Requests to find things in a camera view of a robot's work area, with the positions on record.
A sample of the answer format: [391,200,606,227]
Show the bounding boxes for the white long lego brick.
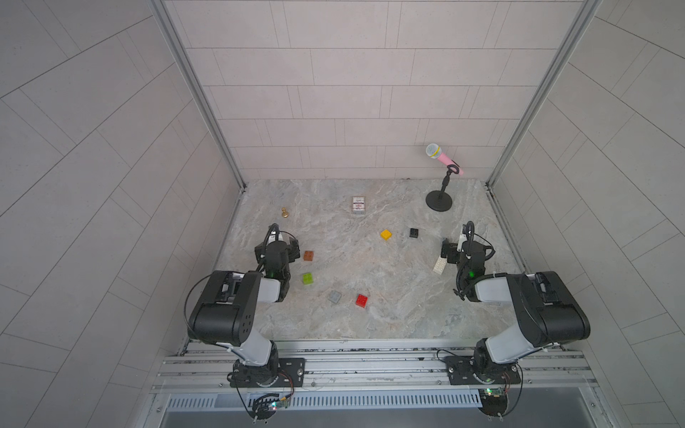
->
[433,257,448,276]

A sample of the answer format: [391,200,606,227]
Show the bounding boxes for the red lego brick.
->
[355,294,369,309]

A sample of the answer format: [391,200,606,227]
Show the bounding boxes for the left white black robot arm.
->
[185,223,305,389]

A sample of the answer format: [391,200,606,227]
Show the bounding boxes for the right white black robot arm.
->
[441,221,590,385]

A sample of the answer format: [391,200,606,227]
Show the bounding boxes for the black microphone stand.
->
[426,164,460,212]

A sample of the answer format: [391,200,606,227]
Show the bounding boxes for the red white card box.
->
[351,196,366,215]

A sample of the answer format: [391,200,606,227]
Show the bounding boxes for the pink toy microphone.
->
[426,143,462,175]

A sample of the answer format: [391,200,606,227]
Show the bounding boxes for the right circuit board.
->
[478,388,509,418]

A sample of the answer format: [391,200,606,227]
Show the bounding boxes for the circuit board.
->
[478,388,509,418]
[252,393,292,421]

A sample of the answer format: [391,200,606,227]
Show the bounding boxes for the left circuit board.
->
[252,393,292,421]

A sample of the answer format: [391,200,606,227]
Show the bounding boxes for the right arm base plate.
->
[442,355,522,385]

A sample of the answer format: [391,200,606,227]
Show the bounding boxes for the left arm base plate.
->
[227,358,306,389]

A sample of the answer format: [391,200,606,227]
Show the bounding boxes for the aluminium rail frame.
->
[151,340,606,415]

